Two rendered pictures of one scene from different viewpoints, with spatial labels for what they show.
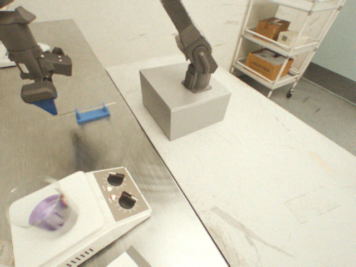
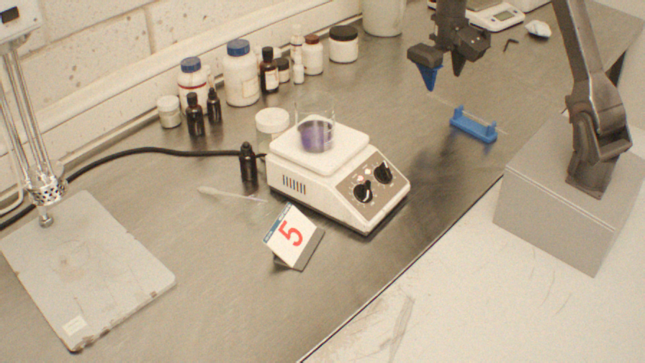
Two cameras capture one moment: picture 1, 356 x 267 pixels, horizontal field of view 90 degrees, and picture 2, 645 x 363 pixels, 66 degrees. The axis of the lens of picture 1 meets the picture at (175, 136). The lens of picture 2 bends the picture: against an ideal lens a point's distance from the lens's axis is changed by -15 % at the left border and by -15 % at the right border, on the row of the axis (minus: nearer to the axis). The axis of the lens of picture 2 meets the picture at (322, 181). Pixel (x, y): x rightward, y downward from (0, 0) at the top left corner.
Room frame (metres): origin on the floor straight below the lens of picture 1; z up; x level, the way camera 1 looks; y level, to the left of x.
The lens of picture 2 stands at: (-0.09, -0.55, 1.51)
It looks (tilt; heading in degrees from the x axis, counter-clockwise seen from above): 39 degrees down; 76
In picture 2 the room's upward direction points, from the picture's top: 1 degrees counter-clockwise
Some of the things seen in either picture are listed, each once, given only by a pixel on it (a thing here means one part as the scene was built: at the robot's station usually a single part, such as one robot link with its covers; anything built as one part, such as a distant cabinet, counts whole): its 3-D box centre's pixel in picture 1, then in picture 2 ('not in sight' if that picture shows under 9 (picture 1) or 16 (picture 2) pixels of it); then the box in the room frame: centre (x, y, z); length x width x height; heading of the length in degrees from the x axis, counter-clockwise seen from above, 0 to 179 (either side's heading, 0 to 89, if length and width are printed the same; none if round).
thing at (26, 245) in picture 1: (57, 214); (319, 142); (0.10, 0.18, 0.98); 0.12 x 0.12 x 0.01; 38
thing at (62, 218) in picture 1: (48, 212); (314, 125); (0.08, 0.17, 1.03); 0.07 x 0.06 x 0.08; 33
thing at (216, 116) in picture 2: not in sight; (213, 103); (-0.05, 0.44, 0.94); 0.03 x 0.03 x 0.07
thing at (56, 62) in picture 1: (55, 61); (471, 40); (0.42, 0.30, 1.08); 0.07 x 0.07 x 0.06; 30
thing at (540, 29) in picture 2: (39, 47); (540, 28); (0.87, 0.67, 0.92); 0.08 x 0.08 x 0.04; 27
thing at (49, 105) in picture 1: (49, 107); (426, 78); (0.33, 0.31, 1.00); 0.06 x 0.04 x 0.07; 119
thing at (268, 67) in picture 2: not in sight; (268, 68); (0.07, 0.53, 0.95); 0.04 x 0.04 x 0.10
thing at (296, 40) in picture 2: not in sight; (297, 42); (0.16, 0.65, 0.94); 0.03 x 0.03 x 0.09
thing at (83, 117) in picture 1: (92, 112); (474, 122); (0.43, 0.27, 0.92); 0.10 x 0.03 x 0.04; 119
